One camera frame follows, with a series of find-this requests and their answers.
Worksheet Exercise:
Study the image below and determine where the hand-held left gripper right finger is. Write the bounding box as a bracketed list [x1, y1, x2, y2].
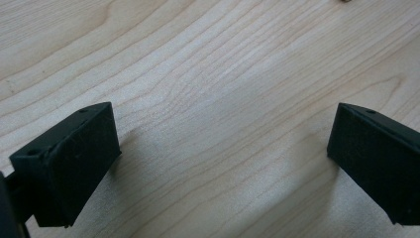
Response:
[326, 102, 420, 228]

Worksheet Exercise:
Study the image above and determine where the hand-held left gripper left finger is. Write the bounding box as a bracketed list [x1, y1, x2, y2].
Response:
[9, 101, 123, 229]

